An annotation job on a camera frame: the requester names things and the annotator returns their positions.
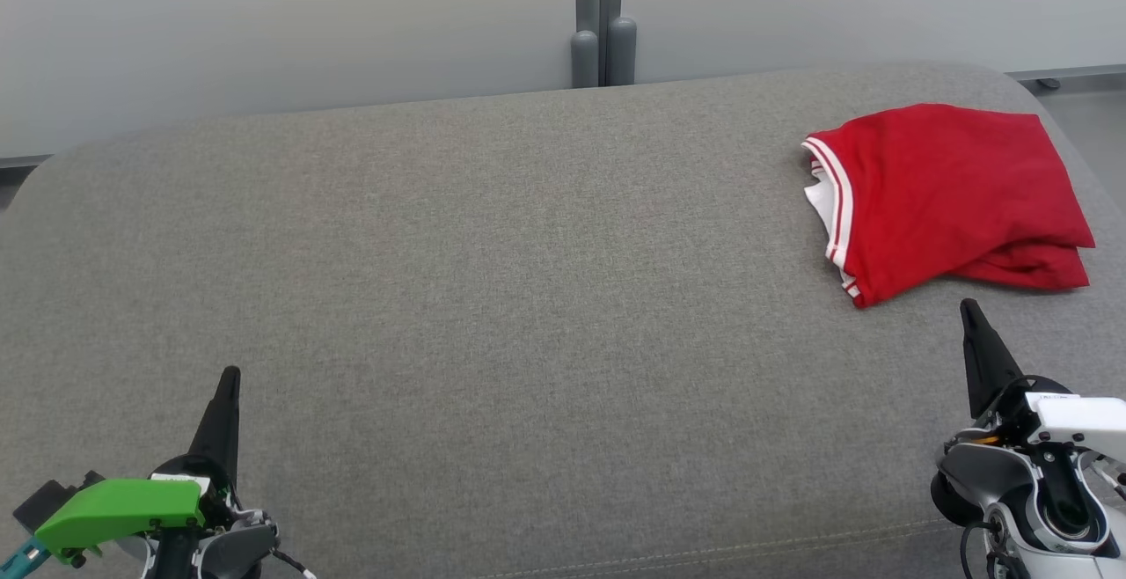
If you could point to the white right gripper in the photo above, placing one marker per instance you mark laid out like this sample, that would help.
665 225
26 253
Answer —
1086 421

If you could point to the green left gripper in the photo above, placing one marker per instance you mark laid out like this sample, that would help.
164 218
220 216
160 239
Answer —
123 509

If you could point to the red shorts white stripe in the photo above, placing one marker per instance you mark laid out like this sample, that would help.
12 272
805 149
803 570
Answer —
1047 271

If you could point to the red Bulls jersey white sleeves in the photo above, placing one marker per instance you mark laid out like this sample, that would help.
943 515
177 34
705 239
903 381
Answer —
941 183

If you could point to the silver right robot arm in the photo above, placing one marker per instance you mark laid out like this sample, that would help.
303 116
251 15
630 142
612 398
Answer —
976 473

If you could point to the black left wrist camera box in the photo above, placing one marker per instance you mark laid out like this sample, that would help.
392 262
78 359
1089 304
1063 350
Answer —
44 500

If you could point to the teal left camera connector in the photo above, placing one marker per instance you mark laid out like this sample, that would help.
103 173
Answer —
22 561

